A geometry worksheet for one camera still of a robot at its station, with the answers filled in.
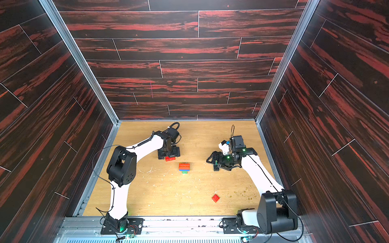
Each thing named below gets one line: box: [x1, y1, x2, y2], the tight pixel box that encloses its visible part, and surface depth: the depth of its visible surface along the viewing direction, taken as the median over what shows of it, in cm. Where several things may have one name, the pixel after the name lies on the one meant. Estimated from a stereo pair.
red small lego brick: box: [211, 193, 220, 204], surface depth 84 cm
